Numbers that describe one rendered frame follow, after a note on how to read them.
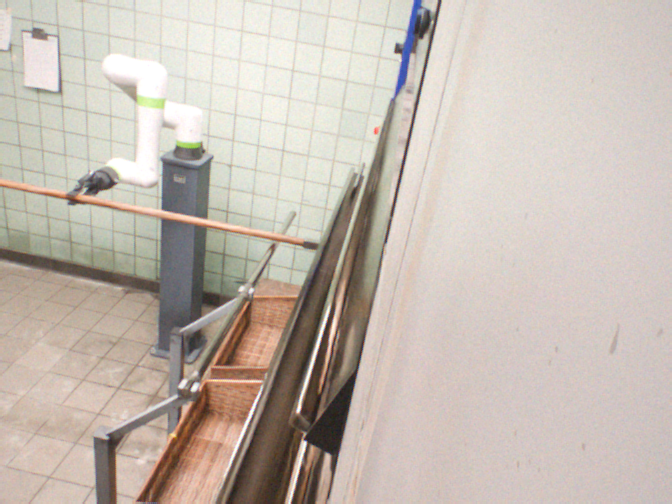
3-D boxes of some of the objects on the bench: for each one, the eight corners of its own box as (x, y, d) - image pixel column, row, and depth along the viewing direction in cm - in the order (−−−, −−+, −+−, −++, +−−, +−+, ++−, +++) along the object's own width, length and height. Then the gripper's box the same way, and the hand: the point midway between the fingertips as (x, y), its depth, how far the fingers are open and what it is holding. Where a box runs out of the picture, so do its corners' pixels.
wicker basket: (345, 343, 256) (355, 293, 244) (327, 427, 205) (339, 369, 193) (246, 321, 258) (251, 271, 246) (205, 399, 208) (209, 341, 196)
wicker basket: (325, 438, 200) (338, 380, 188) (292, 585, 149) (306, 519, 137) (200, 408, 203) (204, 350, 191) (127, 542, 152) (126, 474, 140)
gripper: (110, 164, 223) (78, 182, 201) (111, 199, 230) (80, 220, 208) (92, 160, 223) (59, 178, 202) (94, 196, 230) (62, 216, 209)
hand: (75, 196), depth 208 cm, fingers closed on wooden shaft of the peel, 3 cm apart
